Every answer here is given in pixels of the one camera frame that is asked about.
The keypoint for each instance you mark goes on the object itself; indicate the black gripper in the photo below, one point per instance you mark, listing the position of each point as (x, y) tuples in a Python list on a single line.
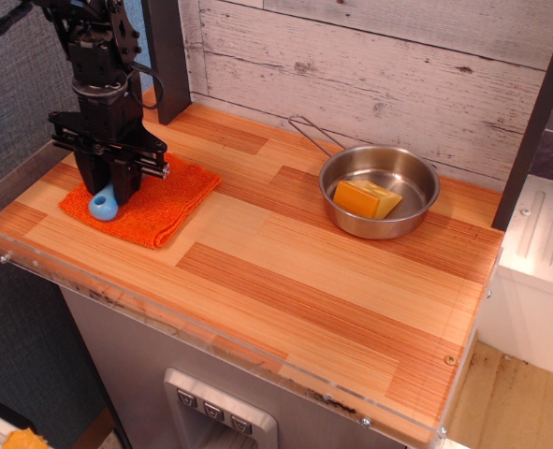
[(108, 138)]

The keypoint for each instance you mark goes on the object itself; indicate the blue and grey spoon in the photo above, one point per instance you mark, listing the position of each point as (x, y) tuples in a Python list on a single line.
[(103, 206)]

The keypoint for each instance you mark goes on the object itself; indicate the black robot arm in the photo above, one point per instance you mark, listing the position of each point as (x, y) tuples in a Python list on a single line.
[(98, 39)]

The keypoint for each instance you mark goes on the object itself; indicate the orange knitted rag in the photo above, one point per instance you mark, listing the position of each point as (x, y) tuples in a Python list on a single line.
[(156, 211)]

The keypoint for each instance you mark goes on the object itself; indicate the clear acrylic table guard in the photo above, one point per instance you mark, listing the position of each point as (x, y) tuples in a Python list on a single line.
[(259, 261)]

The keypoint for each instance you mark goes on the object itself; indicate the grey toy fridge cabinet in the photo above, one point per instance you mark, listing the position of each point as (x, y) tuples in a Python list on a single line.
[(132, 351)]

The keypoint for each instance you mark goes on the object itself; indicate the yellow cheese wedge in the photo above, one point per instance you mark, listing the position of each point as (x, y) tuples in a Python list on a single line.
[(365, 199)]

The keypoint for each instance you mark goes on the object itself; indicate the silver dispenser button panel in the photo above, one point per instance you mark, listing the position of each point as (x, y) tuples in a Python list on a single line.
[(207, 417)]

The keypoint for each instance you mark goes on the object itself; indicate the white toy appliance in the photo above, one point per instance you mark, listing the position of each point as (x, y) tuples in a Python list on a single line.
[(516, 316)]

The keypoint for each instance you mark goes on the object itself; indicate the dark left shelf post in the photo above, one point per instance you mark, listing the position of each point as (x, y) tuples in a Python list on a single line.
[(163, 25)]

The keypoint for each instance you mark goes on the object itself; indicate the dark shelf post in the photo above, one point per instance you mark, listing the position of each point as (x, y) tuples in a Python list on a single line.
[(528, 147), (163, 25)]

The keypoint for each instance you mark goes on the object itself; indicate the steel pan with handle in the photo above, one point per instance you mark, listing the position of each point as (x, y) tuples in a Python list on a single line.
[(395, 169)]

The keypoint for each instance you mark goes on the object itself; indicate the dark right shelf post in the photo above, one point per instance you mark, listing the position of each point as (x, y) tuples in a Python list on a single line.
[(528, 147)]

